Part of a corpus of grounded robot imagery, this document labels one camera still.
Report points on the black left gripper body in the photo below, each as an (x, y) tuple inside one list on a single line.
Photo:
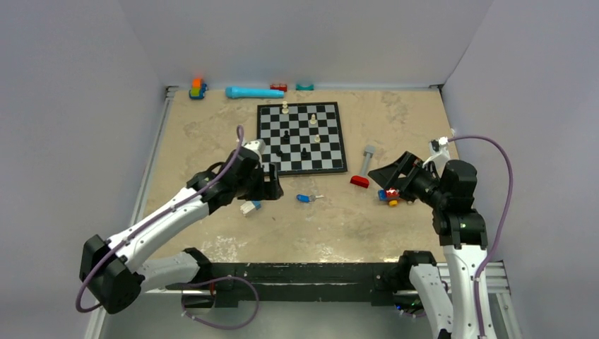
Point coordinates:
[(256, 188)]

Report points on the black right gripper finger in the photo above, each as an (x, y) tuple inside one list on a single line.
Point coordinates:
[(388, 177), (399, 162)]

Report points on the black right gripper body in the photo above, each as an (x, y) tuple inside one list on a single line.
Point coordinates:
[(413, 167)]

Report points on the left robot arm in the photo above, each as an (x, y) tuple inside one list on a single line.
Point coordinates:
[(112, 269)]

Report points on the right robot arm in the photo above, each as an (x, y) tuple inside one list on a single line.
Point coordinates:
[(459, 308)]

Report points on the colourful toy block car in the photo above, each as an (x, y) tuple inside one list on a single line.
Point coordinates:
[(390, 196)]

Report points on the grey red toy hammer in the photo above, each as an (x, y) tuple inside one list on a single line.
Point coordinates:
[(361, 179)]

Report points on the white blue toy block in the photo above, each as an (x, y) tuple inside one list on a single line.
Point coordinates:
[(249, 207)]

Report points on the black white chessboard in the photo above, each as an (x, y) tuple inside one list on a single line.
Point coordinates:
[(327, 156)]

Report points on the light blue flashlight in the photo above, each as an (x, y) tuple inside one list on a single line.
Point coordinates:
[(235, 92)]

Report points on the red toy block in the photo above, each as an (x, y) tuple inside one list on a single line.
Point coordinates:
[(279, 86)]

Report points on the teal round tape roll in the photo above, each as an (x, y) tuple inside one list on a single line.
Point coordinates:
[(304, 86)]

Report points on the orange green blue toy stack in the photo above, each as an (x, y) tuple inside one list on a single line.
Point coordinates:
[(198, 89)]

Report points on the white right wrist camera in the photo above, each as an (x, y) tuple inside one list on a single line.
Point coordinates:
[(439, 153)]

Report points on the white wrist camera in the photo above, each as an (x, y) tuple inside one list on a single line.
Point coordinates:
[(257, 146), (439, 153)]

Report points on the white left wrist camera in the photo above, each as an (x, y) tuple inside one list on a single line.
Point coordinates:
[(257, 146)]

